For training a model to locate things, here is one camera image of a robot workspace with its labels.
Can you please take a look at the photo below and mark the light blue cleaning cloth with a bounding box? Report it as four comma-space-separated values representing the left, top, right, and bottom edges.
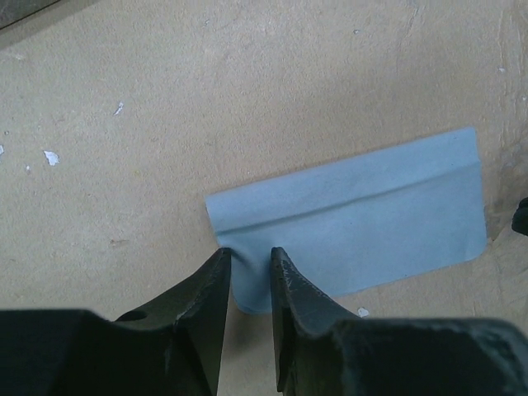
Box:
205, 128, 488, 314

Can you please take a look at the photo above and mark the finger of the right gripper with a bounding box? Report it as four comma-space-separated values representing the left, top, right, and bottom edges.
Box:
511, 197, 528, 236

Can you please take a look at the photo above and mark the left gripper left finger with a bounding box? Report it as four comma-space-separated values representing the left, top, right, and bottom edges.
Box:
1, 248, 231, 395

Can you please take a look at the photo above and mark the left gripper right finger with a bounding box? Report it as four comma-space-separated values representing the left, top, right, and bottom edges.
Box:
270, 247, 527, 395

